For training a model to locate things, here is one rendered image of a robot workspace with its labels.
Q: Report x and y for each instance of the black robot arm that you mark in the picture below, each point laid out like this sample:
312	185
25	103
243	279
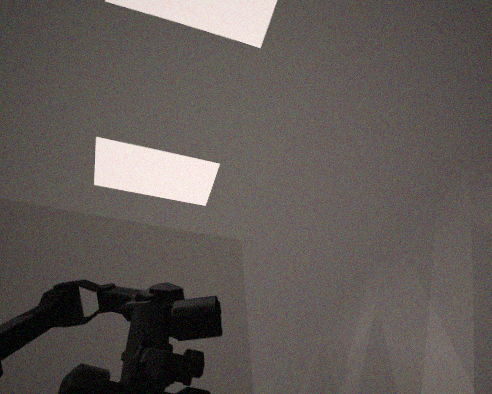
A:
161	310

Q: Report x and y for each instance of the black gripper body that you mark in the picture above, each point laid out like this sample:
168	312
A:
85	379

